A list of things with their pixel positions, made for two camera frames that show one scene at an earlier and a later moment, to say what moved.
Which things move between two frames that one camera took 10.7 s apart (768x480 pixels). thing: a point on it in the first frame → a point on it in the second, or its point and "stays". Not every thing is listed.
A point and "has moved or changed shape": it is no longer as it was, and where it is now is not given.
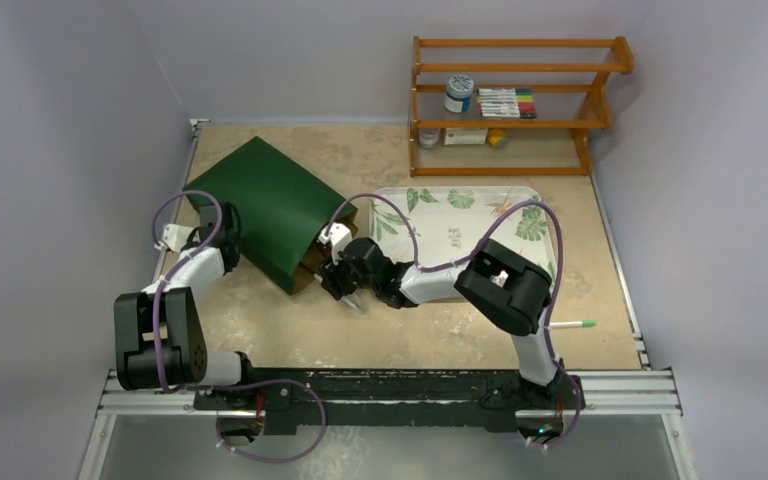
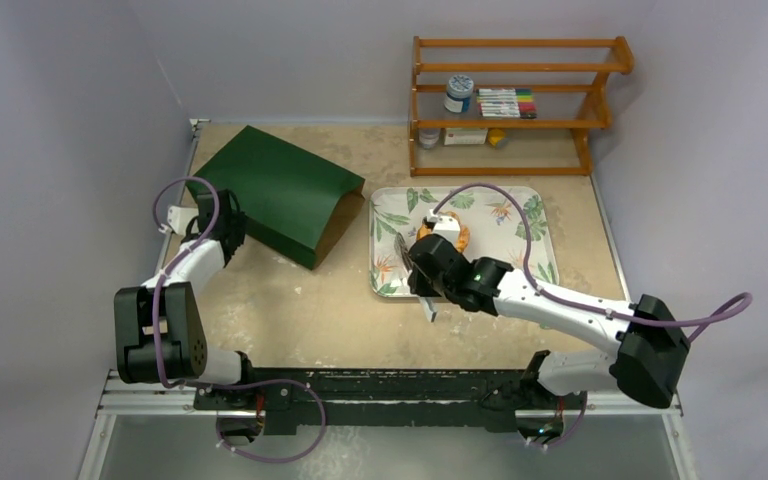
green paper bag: [282, 213] has moved or changed shape
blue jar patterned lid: [458, 93] stays
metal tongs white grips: [352, 298] → [426, 303]
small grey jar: [428, 137] stays
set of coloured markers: [509, 103] stays
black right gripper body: [336, 281] → [414, 266]
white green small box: [465, 136] stays
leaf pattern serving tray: [435, 226] stays
